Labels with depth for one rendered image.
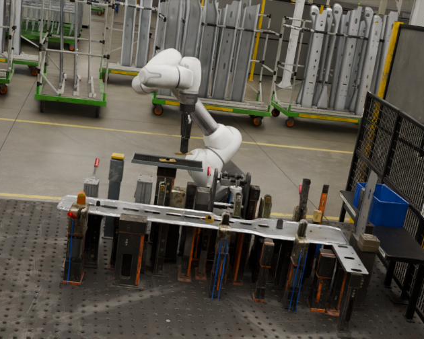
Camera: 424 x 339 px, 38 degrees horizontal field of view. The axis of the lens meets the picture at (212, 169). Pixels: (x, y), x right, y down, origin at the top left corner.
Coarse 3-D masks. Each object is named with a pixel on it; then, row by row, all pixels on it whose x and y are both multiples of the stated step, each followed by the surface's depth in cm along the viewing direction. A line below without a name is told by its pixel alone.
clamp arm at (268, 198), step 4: (264, 196) 307; (268, 196) 306; (264, 200) 306; (268, 200) 306; (264, 204) 307; (268, 204) 307; (264, 208) 307; (268, 208) 307; (264, 212) 307; (268, 212) 307; (264, 216) 307; (268, 216) 307
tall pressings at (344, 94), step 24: (312, 24) 1052; (336, 24) 1034; (360, 24) 1069; (384, 24) 1050; (312, 48) 1031; (336, 48) 1070; (360, 48) 1074; (384, 48) 1036; (312, 72) 1038; (336, 72) 1075; (360, 72) 1062; (312, 96) 1049; (336, 96) 1066; (360, 96) 1045
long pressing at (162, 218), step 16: (64, 208) 280; (96, 208) 285; (128, 208) 291; (144, 208) 294; (160, 208) 297; (176, 208) 299; (176, 224) 282; (192, 224) 284; (208, 224) 286; (240, 224) 292; (256, 224) 295; (272, 224) 298; (288, 224) 301; (288, 240) 284; (320, 240) 287; (336, 240) 290
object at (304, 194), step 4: (304, 180) 304; (308, 180) 302; (304, 184) 306; (308, 184) 302; (304, 188) 306; (308, 188) 305; (304, 192) 306; (308, 192) 305; (300, 196) 306; (304, 196) 306; (300, 200) 306; (304, 200) 307; (300, 204) 306; (304, 204) 308; (300, 208) 306; (304, 208) 307; (304, 212) 307
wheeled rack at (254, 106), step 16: (160, 0) 995; (160, 16) 975; (256, 32) 979; (272, 32) 972; (160, 48) 927; (160, 96) 959; (208, 96) 1016; (256, 96) 1064; (160, 112) 964; (240, 112) 971; (256, 112) 975
